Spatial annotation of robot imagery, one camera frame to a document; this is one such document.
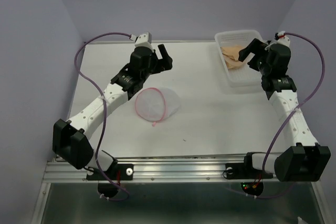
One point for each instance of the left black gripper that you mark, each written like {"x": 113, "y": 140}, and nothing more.
{"x": 166, "y": 60}

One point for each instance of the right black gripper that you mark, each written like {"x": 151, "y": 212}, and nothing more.
{"x": 255, "y": 46}

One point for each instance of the beige bra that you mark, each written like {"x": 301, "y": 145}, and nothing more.
{"x": 231, "y": 56}

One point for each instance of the white mesh pink-trimmed laundry bag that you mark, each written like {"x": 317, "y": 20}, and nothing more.
{"x": 156, "y": 104}

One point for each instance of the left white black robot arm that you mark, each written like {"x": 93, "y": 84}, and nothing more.
{"x": 71, "y": 137}

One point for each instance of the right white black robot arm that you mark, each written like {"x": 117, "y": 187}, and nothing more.
{"x": 294, "y": 154}

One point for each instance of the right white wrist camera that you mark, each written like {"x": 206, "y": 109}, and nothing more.
{"x": 280, "y": 38}

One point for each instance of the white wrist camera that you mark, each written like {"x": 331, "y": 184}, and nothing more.
{"x": 144, "y": 40}
{"x": 280, "y": 38}

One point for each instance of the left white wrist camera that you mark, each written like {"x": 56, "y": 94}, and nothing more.
{"x": 144, "y": 40}

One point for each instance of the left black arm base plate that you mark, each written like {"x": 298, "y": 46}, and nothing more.
{"x": 117, "y": 172}

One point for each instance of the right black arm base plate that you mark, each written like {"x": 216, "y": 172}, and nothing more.
{"x": 240, "y": 171}

